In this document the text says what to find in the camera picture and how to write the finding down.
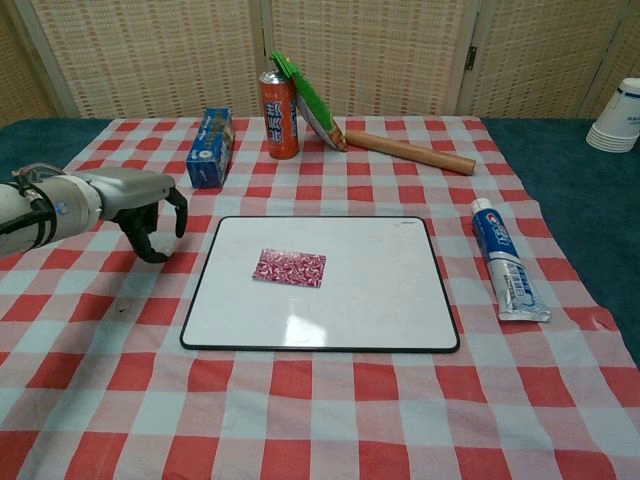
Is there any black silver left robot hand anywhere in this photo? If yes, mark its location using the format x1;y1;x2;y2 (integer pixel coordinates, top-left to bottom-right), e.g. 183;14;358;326
73;166;190;265

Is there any red patterned candy packet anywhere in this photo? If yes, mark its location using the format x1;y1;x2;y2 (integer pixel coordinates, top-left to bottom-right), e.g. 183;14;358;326
251;248;327;290

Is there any white board black frame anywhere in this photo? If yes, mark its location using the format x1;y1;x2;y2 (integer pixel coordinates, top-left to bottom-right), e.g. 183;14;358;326
179;215;461;355

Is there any blue rectangular carton box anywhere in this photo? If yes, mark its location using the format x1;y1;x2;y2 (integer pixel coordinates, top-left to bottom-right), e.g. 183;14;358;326
185;106;237;190

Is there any woven bamboo screen panel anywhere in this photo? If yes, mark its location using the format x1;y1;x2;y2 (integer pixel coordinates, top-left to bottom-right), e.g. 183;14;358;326
582;0;640;120
14;0;267;120
457;0;624;120
262;0;479;119
0;0;66;129

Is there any orange drink can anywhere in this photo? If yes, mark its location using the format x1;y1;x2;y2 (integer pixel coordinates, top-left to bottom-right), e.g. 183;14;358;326
258;68;301;160

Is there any green snack bag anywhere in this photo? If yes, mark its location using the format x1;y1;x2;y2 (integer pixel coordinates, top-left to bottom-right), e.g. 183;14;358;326
269;50;350;153

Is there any wooden rolling pin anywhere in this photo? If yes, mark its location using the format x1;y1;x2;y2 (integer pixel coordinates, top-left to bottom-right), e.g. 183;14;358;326
345;129;477;177

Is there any red white checkered tablecloth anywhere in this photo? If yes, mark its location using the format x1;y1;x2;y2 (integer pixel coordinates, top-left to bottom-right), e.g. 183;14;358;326
0;116;640;480

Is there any blue white toothpaste tube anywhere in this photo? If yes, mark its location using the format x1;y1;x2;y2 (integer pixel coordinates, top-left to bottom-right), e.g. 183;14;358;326
470;197;552;322

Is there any dark blue table cover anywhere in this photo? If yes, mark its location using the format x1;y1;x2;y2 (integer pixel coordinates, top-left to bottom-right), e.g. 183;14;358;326
0;117;640;369

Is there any white paper cup stack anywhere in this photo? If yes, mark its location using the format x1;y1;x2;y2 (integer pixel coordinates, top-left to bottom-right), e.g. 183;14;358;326
585;77;640;153

